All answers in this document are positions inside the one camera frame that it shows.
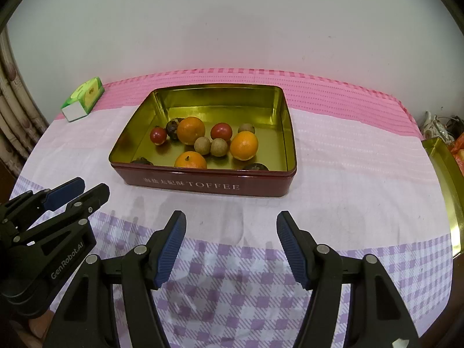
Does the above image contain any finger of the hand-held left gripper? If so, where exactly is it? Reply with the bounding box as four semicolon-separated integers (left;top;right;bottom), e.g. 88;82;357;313
7;177;86;213
22;183;110;233

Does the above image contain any red gold tin box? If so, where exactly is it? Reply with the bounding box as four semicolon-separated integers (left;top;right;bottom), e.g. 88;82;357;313
108;84;298;198

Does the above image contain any round orange tangerine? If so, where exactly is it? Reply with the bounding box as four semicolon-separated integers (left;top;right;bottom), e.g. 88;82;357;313
176;116;206;146

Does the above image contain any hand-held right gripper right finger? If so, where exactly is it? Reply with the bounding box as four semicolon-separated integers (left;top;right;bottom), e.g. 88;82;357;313
276;210;421;348

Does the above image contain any orange plastic bag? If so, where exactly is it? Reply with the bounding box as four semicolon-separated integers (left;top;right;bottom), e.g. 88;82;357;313
449;139;464;175

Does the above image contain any tan longan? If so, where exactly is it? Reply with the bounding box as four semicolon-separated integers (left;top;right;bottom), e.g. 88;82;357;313
210;138;229;157
194;137;211;156

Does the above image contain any red cherry tomato with stem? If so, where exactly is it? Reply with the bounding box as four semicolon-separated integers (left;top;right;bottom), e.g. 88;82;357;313
150;127;168;146

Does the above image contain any green white paper box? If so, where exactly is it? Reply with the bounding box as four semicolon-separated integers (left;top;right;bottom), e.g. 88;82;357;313
60;76;105;122

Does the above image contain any person's left forearm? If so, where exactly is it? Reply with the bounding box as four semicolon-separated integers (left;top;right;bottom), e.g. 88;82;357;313
27;313;53;339

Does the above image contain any white crumpled wrapper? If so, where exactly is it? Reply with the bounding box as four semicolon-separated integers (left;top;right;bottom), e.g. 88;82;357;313
422;112;455;142

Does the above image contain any smooth oval orange tangerine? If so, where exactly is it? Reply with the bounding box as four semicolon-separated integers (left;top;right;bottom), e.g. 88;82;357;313
230;131;259;162

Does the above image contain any gold tin lid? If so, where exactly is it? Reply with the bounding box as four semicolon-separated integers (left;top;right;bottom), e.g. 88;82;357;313
421;137;464;259

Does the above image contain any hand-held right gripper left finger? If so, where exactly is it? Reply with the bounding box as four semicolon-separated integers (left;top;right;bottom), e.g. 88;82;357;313
43;210;187;348

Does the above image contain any blemished orange tangerine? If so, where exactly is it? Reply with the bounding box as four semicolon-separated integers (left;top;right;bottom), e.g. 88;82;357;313
174;151;207;169

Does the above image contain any bamboo furniture frame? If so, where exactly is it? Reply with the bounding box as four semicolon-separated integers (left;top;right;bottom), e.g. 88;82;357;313
0;29;49;169

